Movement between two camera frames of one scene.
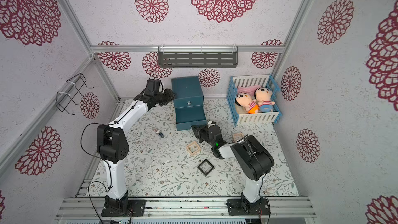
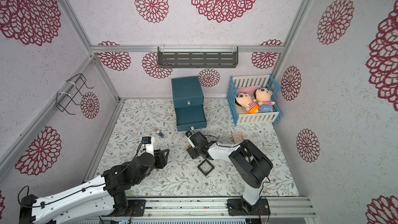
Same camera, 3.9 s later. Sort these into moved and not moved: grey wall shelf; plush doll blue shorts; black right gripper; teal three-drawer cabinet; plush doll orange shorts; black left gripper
Moved: black right gripper; black left gripper
Not moved: plush doll blue shorts; teal three-drawer cabinet; grey wall shelf; plush doll orange shorts
